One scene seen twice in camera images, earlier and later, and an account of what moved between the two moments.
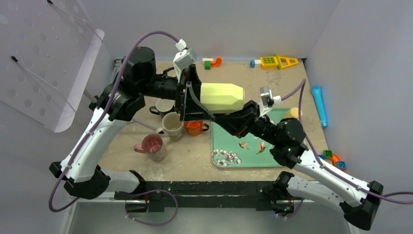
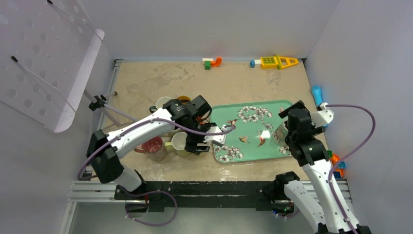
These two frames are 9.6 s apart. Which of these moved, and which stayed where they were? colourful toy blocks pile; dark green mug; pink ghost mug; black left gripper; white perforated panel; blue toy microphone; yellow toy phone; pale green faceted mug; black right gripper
Moved: black left gripper; pale green faceted mug; black right gripper
Stayed: colourful toy blocks pile; yellow toy phone; dark green mug; blue toy microphone; pink ghost mug; white perforated panel
